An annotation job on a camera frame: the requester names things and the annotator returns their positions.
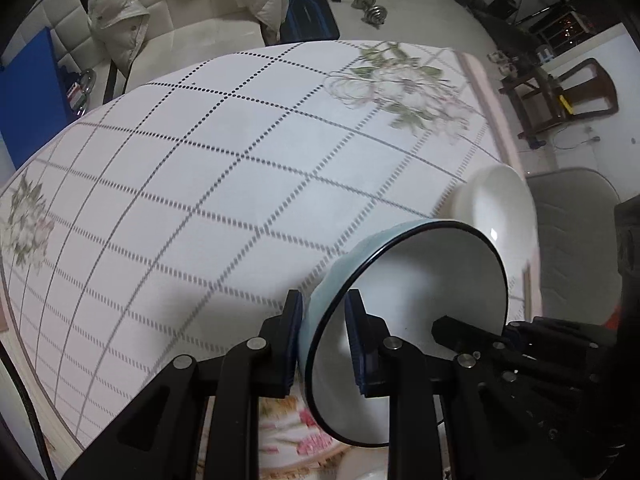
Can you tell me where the white floral bowl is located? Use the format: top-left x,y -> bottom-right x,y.
447,164 -> 538,271

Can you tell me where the dark blue weight bench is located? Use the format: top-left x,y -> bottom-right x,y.
277,0 -> 340,43

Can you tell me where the stainless steel pot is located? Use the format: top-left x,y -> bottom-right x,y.
75,70 -> 97,111

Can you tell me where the black cable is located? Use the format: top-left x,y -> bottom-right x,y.
0,345 -> 56,480

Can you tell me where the diamond pattern floral tablecloth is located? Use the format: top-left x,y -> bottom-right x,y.
0,40 -> 546,480

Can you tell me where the blue folded mat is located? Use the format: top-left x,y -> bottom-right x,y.
0,27 -> 83,171

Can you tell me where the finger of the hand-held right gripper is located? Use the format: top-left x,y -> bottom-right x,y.
432,315 -> 621,391

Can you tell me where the beige padded chair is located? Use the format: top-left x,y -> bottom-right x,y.
525,169 -> 623,328

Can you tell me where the beige quilted chair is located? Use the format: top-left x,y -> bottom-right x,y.
25,0 -> 93,76

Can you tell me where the dark floor equipment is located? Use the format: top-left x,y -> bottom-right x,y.
472,2 -> 546,68

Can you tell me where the small white floor object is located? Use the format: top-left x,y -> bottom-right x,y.
491,51 -> 521,78

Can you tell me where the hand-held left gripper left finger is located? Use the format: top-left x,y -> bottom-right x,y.
60,289 -> 304,480

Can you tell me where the white puffer jacket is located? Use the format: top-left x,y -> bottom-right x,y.
87,0 -> 296,73

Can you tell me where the brown wooden chair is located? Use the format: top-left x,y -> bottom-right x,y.
499,57 -> 618,148

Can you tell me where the black exercise bike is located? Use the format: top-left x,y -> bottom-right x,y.
515,0 -> 601,56

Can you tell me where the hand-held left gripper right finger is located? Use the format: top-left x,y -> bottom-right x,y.
345,289 -> 506,480

